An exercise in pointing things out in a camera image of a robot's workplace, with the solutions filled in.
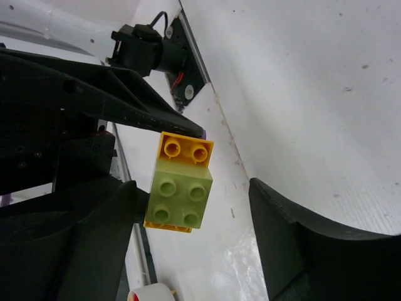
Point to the white tape roll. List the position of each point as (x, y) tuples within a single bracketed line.
[(153, 292)]

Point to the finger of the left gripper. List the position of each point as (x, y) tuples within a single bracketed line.
[(100, 92)]

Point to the striped lego figure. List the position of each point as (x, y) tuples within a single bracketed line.
[(181, 184)]

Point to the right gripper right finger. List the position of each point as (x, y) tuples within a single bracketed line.
[(306, 256)]

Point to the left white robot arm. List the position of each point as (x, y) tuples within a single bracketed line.
[(100, 28)]

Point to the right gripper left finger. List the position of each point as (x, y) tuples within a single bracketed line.
[(71, 244)]

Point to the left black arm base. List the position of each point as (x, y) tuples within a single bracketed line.
[(193, 70)]

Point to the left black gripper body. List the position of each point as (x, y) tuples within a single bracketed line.
[(42, 146)]

